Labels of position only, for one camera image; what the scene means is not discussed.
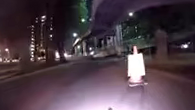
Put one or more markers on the dark roadside verge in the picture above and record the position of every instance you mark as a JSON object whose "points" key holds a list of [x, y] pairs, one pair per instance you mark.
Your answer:
{"points": [[183, 66]]}

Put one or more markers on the traffic cone with reflective band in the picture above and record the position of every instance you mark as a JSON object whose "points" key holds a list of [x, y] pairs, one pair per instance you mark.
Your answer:
{"points": [[136, 66]]}

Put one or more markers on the lit high-rise building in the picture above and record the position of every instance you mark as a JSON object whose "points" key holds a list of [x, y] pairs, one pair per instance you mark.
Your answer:
{"points": [[42, 35]]}

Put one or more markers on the tree with green foliage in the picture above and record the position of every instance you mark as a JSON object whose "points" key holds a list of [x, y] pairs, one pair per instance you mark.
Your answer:
{"points": [[62, 43]]}

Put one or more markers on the raised pavement strip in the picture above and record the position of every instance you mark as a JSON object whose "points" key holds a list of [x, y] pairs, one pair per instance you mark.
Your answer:
{"points": [[16, 72]]}

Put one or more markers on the elevated concrete overpass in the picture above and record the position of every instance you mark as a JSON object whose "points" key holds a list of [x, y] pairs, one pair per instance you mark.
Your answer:
{"points": [[141, 0]]}

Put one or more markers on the tree trunk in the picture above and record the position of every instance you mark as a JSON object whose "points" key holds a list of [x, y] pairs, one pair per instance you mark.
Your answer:
{"points": [[24, 53]]}

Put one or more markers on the grey asphalt road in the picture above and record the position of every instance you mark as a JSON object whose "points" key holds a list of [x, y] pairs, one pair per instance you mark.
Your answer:
{"points": [[88, 92]]}

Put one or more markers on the concrete pillar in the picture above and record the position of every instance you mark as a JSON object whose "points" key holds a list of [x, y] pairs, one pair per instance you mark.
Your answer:
{"points": [[161, 44]]}

